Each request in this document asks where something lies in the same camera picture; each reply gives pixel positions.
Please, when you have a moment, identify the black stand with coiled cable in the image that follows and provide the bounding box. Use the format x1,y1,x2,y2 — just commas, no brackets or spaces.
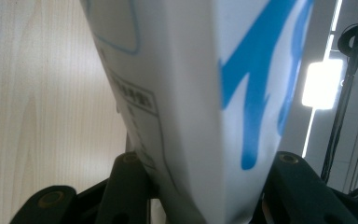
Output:
321,0,358,185

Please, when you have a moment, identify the blue white pouch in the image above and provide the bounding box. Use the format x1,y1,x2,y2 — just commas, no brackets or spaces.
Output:
80,0,315,224

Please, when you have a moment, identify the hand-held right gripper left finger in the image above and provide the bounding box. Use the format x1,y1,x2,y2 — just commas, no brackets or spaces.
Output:
94,151,157,224

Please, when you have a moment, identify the bright lamp panel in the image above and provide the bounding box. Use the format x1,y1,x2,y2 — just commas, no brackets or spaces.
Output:
301,59,344,110

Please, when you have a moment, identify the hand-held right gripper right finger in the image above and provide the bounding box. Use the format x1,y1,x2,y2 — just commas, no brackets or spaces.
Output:
262,151,358,224

